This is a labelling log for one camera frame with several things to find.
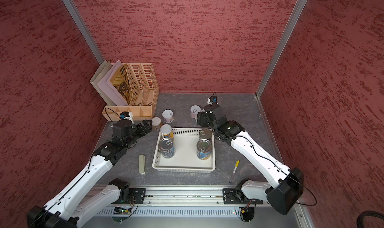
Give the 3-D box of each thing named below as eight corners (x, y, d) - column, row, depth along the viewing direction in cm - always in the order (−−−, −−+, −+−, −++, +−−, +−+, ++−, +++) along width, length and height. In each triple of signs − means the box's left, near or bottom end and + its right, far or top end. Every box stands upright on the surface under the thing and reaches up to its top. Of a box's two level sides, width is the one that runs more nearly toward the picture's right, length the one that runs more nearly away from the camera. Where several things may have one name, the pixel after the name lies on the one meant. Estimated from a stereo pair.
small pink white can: (162, 123, 105) (161, 118, 100) (164, 114, 110) (163, 109, 105) (173, 123, 105) (172, 118, 100) (174, 114, 110) (173, 109, 105)
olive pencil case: (140, 175, 83) (138, 173, 80) (140, 157, 89) (138, 154, 86) (146, 173, 83) (144, 171, 80) (145, 155, 90) (144, 153, 87)
